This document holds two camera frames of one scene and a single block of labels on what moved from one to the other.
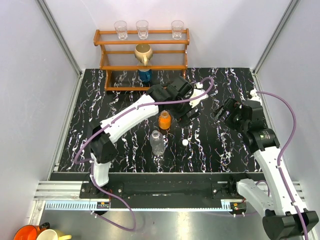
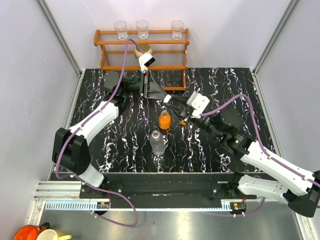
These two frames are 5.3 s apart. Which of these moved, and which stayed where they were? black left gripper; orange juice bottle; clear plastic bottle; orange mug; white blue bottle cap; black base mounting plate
Moved: white blue bottle cap; black left gripper
Stayed: orange juice bottle; orange mug; black base mounting plate; clear plastic bottle
